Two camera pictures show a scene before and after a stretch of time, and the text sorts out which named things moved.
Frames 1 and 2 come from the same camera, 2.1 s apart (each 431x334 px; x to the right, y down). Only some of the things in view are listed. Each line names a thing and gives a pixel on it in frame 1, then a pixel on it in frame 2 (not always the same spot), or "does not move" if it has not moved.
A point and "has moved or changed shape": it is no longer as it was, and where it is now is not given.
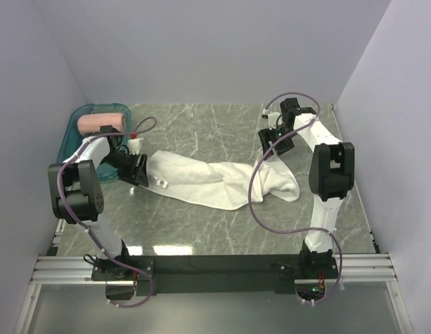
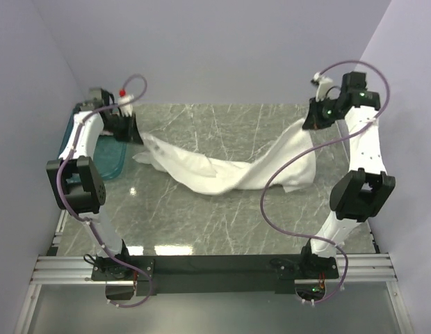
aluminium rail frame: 57,268 does not move
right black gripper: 266,136 -> 313,120
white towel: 192,180 has moved or changed shape
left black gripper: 135,174 -> 132,133
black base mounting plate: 217,274 does not move
